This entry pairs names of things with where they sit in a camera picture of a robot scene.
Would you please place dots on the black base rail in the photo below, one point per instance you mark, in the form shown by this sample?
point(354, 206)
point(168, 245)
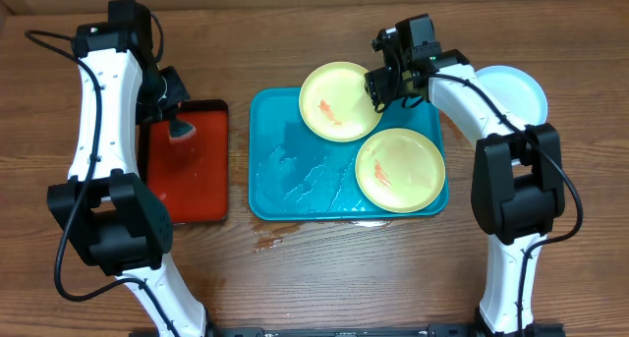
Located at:
point(434, 330)

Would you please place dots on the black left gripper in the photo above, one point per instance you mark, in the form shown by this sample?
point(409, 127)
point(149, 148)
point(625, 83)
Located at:
point(180, 94)

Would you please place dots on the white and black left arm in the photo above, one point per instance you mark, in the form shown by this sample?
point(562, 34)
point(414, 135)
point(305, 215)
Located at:
point(116, 232)

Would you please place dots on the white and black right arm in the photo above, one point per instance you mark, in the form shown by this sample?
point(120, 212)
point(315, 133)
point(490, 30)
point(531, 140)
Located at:
point(518, 183)

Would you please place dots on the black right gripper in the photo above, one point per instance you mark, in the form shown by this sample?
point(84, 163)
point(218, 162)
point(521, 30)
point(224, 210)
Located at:
point(379, 84)

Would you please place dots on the yellow plate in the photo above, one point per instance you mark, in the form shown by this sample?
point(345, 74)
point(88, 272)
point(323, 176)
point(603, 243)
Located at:
point(400, 170)
point(334, 104)

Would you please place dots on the light blue plate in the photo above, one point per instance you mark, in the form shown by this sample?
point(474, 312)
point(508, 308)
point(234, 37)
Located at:
point(517, 91)

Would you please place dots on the teal plastic tray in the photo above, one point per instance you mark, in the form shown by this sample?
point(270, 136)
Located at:
point(295, 175)

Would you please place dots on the green and pink sponge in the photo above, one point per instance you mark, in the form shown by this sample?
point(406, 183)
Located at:
point(180, 130)

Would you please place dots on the black tray with red liquid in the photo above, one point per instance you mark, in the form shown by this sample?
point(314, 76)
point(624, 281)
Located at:
point(190, 176)

